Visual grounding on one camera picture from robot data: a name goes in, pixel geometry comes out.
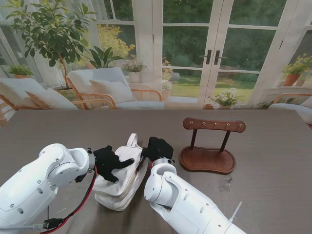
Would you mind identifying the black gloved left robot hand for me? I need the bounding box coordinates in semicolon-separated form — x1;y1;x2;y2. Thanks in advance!
93;145;135;183

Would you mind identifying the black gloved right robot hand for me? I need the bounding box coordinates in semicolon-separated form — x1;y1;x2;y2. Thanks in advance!
140;136;174;163

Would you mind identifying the white zip pouch bag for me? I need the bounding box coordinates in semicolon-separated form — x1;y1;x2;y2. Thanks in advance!
94;133;149;212

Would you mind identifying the printed sunroom backdrop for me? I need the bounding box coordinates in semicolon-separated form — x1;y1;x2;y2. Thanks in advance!
0;0;312;129

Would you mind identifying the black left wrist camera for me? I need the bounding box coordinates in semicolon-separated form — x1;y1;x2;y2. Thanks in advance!
74;172;88;183

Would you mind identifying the red cable on left arm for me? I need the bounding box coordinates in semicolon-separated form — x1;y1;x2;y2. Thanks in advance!
45;165;98;231

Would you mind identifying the dark wooden necklace stand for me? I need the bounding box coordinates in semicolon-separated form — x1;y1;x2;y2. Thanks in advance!
179;117;236;174

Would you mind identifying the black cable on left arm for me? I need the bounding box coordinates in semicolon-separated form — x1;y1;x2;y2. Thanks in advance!
43;218;64;229

